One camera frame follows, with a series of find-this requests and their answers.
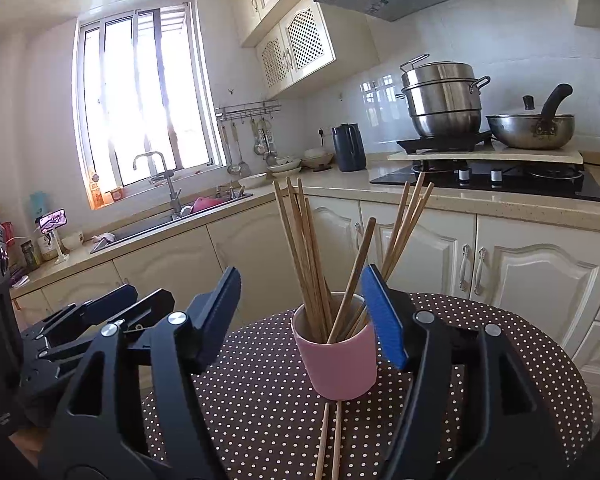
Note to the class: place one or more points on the brown polka dot tablecloth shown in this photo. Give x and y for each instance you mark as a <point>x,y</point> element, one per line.
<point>260,400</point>

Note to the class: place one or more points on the metal utensil rail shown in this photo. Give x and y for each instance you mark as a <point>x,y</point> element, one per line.
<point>250,109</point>

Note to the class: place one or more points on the phone on white stand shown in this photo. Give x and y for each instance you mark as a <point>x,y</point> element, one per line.
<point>54,220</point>

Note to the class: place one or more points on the cream stone board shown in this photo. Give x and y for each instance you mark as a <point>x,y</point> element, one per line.
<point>530,155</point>

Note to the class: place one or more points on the black induction cooker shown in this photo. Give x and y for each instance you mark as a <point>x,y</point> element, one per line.
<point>430,142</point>

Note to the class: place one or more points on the brown label bottle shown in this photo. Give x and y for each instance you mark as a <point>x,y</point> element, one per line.
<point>44,249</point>

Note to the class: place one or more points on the long wooden chopstick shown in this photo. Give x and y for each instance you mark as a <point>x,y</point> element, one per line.
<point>336,440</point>
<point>322,440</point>

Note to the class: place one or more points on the dark blue kettle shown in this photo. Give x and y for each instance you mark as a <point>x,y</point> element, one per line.
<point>350,150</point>

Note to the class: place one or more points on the small white bowl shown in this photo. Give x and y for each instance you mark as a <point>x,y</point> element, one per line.
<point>252,181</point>

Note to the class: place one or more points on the small glass jar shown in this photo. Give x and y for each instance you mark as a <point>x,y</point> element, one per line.
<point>116,195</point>

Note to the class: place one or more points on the stack of white bowls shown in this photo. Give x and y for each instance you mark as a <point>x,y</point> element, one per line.
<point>285,165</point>

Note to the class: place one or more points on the hanging metal spatula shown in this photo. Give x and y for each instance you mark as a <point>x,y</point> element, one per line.
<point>244,166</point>

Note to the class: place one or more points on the red basin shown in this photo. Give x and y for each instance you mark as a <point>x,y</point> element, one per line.
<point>205,205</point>

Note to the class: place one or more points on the white rag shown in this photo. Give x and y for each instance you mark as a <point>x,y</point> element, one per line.
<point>102,238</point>

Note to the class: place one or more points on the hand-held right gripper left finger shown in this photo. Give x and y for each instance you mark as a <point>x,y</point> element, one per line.
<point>220,310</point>

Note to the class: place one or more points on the small white mug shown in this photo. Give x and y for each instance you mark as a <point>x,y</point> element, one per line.
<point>73,241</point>

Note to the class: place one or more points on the large white bowl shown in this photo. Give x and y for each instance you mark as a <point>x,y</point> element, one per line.
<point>319,159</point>

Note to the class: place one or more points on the orange bottle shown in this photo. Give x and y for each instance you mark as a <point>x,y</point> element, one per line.
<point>97,195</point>

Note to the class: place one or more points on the metal sink faucet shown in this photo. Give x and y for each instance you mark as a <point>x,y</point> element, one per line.
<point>172,190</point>

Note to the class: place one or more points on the stainless steel sink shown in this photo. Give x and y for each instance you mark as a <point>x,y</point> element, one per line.
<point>145,230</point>

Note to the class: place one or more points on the kitchen window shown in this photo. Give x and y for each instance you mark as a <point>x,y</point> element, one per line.
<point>140,100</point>

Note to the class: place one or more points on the stainless steel steamer pot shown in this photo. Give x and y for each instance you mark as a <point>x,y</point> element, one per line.
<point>445,100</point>

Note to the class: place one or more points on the bunch of wooden chopsticks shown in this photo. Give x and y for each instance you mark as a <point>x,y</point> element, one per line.
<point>305,260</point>

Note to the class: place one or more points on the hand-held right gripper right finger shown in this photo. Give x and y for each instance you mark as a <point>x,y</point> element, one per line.
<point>385,310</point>

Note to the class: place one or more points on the pink cup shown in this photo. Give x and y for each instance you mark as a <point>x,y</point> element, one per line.
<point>337,365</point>

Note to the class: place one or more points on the black glass gas stove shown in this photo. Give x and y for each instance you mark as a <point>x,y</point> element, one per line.
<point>520,185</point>

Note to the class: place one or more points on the hanging metal ladle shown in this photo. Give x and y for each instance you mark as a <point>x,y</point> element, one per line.
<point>232,166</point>

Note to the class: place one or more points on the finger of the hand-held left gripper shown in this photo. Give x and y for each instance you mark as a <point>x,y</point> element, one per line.
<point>152,307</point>
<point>112,302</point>

